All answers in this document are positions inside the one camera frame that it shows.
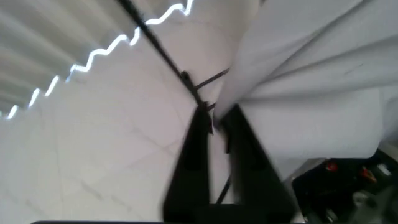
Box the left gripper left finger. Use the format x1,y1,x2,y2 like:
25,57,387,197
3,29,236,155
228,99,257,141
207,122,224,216
161,105,214,223

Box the black clothes rack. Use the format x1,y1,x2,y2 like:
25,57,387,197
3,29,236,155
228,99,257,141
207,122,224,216
116,0,233,205

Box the pale grey shorts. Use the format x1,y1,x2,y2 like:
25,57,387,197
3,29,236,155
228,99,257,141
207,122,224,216
213,0,398,180

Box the white curtain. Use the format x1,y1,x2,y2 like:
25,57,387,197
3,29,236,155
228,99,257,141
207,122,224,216
0,0,195,121

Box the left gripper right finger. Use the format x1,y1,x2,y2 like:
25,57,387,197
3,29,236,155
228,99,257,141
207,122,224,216
218,105,297,223

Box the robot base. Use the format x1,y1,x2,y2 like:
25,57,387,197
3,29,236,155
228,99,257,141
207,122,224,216
291,139,398,224

